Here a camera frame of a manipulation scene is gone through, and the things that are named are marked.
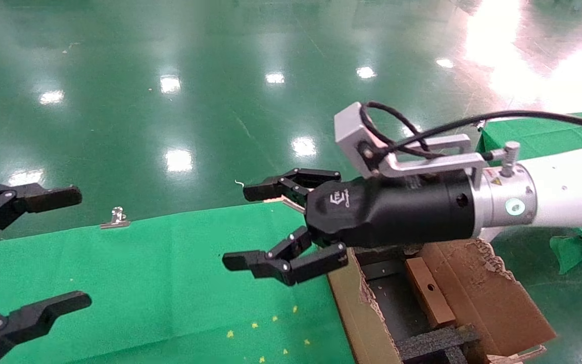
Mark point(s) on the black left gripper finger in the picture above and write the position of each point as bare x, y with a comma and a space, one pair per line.
43, 199
28, 321

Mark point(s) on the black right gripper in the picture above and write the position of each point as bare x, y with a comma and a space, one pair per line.
397, 212

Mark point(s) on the small brown cardboard box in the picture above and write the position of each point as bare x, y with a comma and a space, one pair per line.
435, 308

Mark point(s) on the large open cardboard carton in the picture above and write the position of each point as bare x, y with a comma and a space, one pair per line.
493, 298

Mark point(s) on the silver binder clip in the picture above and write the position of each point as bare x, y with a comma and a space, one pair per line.
116, 218
292, 206
482, 125

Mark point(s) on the large green tablecloth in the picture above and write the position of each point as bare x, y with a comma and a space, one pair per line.
159, 273

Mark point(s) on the black foam insert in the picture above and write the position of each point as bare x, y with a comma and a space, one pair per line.
432, 341

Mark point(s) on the green cloth side table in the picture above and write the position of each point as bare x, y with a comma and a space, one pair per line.
548, 136

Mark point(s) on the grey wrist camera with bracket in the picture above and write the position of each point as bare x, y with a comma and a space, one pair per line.
351, 126

